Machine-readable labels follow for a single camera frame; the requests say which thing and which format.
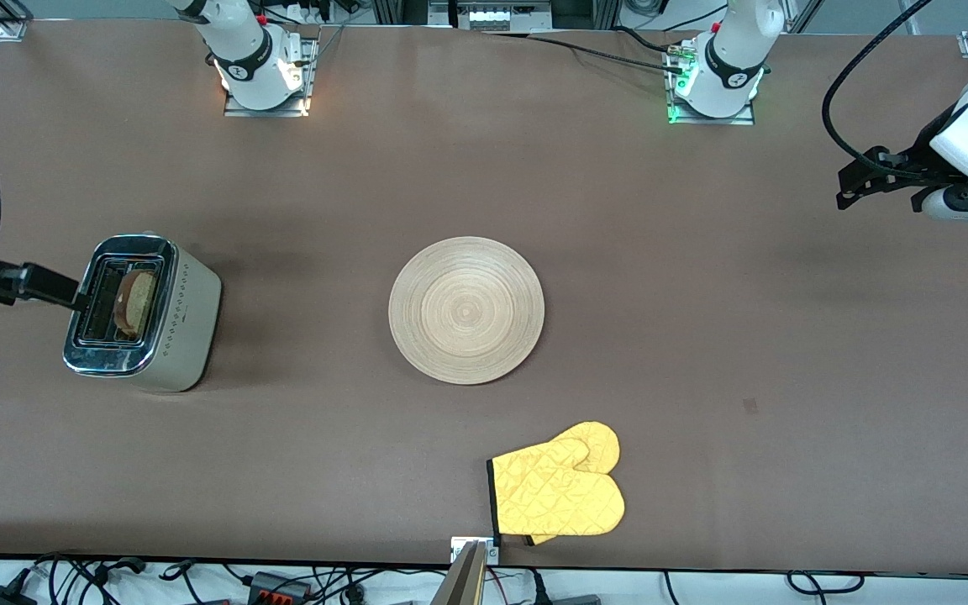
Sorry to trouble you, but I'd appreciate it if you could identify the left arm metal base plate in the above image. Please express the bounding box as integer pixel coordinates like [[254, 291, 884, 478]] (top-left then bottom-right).
[[667, 40, 756, 125]]

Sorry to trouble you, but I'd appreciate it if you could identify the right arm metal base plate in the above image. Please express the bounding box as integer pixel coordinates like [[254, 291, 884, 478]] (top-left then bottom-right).
[[224, 34, 317, 117]]

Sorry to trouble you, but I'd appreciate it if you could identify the thin black table cable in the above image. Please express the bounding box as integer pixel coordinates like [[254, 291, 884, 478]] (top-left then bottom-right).
[[484, 30, 688, 73]]

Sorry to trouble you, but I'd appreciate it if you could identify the round wooden plate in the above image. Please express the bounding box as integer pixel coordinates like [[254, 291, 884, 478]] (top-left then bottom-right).
[[389, 237, 545, 386]]

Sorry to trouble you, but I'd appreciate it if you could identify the aluminium camera post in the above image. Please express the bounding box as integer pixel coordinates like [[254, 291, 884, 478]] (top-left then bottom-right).
[[432, 542, 487, 605]]

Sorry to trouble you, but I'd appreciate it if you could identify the yellow quilted oven mitt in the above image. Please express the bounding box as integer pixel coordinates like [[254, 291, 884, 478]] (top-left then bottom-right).
[[487, 421, 626, 546]]

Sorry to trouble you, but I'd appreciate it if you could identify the silver two-slot toaster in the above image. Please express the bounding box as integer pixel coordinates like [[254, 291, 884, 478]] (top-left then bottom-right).
[[62, 231, 223, 393]]

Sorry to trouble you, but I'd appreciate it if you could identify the brown bread slice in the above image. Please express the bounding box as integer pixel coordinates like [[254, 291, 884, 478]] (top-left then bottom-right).
[[113, 269, 159, 339]]

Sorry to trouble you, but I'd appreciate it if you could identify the small metal edge bracket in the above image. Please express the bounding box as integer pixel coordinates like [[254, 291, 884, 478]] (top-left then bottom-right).
[[450, 536, 500, 566]]

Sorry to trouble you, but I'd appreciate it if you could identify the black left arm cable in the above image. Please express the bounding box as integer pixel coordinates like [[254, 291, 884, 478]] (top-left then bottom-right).
[[821, 0, 930, 173]]

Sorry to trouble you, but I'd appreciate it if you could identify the black orange connector box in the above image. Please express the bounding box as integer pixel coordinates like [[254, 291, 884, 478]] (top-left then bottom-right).
[[250, 573, 310, 602]]

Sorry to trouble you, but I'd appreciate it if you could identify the white power strip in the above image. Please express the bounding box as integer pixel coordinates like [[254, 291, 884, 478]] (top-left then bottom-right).
[[467, 7, 535, 31]]

